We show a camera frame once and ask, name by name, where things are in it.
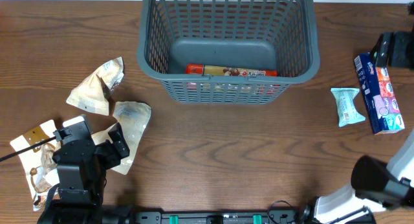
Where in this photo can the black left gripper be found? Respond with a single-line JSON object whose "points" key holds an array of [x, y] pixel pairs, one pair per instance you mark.
{"points": [[115, 155]]}

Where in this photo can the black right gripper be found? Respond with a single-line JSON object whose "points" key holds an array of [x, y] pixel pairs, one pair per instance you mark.
{"points": [[390, 51]]}

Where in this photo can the blue tissue pack box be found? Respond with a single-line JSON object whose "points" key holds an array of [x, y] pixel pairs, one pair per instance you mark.
{"points": [[380, 101]]}

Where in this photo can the teal snack wrapper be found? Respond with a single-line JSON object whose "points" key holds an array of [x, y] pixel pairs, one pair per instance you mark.
{"points": [[347, 113]]}

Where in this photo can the red snack bar package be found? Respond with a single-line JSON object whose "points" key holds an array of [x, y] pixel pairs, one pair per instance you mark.
{"points": [[213, 70]]}

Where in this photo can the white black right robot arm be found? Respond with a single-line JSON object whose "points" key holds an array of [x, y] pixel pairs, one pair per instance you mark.
{"points": [[375, 186]]}

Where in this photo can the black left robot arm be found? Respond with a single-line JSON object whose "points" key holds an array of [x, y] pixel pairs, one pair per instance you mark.
{"points": [[81, 168]]}

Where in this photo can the white brown treat pouch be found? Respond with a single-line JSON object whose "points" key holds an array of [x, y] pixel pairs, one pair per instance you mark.
{"points": [[40, 170]]}

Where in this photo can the beige crumpled pouch upper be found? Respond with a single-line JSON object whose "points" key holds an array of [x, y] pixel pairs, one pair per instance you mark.
{"points": [[92, 94]]}

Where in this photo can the beige clear pouch middle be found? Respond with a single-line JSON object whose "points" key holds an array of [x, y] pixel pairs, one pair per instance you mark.
{"points": [[133, 118]]}

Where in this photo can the grey plastic lattice basket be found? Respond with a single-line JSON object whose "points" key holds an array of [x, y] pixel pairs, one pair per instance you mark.
{"points": [[275, 35]]}

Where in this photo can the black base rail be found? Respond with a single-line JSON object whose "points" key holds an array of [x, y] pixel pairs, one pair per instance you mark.
{"points": [[281, 215]]}

